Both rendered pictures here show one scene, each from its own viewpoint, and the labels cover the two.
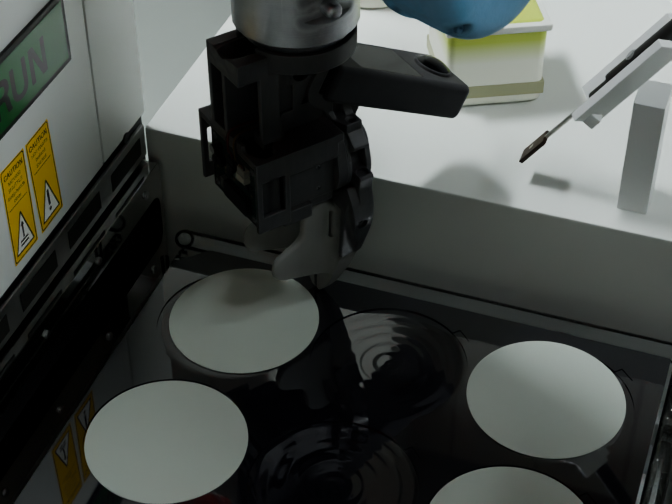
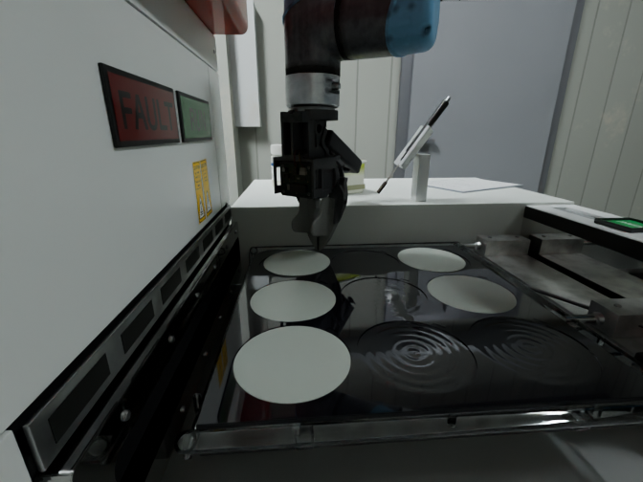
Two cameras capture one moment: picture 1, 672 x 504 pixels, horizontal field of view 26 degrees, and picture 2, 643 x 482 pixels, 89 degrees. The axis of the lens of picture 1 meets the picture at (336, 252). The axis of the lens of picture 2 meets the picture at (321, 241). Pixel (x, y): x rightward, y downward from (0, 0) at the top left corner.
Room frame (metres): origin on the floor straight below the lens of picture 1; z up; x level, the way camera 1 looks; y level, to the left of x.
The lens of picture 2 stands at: (0.27, 0.21, 1.08)
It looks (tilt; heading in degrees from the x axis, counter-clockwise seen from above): 18 degrees down; 336
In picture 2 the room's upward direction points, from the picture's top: straight up
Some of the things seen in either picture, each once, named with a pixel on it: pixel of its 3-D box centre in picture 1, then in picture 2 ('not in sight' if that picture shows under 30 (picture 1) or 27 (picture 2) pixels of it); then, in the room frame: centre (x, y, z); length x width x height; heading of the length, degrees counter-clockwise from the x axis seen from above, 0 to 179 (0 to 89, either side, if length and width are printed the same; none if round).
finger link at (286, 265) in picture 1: (309, 255); (321, 226); (0.71, 0.02, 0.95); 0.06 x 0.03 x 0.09; 123
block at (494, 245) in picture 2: not in sight; (501, 244); (0.65, -0.31, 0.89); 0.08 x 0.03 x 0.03; 71
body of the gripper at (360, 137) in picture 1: (287, 111); (310, 155); (0.72, 0.03, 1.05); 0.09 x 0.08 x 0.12; 123
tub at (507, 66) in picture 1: (485, 39); (341, 176); (0.89, -0.11, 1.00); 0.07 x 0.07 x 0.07; 8
